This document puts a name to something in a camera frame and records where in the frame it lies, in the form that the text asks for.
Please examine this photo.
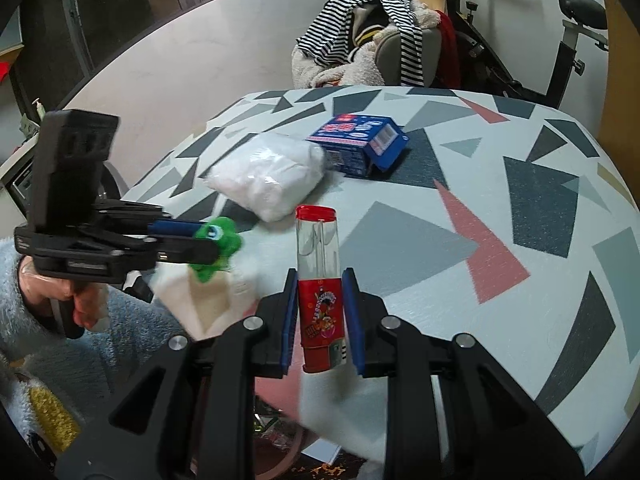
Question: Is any person's left hand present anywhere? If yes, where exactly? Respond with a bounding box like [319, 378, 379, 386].
[17, 260, 108, 333]

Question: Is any red cloth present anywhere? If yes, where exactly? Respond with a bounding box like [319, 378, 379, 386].
[432, 9, 463, 90]

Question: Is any blue cardboard box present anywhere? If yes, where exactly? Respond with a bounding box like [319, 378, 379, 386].
[306, 114, 408, 178]

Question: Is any person's left forearm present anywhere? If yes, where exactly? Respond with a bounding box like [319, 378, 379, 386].
[0, 237, 196, 411]

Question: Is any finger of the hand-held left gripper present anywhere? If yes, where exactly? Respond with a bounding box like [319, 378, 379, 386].
[150, 240, 221, 266]
[147, 217, 206, 238]

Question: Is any black sweater with yellow stripes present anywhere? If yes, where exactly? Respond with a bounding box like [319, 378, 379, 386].
[350, 2, 396, 48]

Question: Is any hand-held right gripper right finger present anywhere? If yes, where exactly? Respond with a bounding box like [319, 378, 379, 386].
[341, 266, 583, 480]

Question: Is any green snack wrapper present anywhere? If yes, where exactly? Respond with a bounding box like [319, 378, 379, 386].
[187, 216, 246, 283]

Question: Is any red candy tube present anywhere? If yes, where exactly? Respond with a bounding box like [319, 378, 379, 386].
[295, 205, 348, 373]

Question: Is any white plastic bag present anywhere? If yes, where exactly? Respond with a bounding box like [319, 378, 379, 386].
[206, 132, 326, 222]

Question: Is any cream fluffy blanket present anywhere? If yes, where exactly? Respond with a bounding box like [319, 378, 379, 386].
[291, 2, 443, 88]

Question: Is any black exercise bike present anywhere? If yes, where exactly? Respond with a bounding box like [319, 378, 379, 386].
[415, 0, 611, 111]

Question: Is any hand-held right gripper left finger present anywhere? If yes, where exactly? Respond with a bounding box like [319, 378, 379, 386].
[107, 267, 301, 480]

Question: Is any black white striped shirt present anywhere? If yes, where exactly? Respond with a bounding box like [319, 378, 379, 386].
[295, 0, 426, 88]

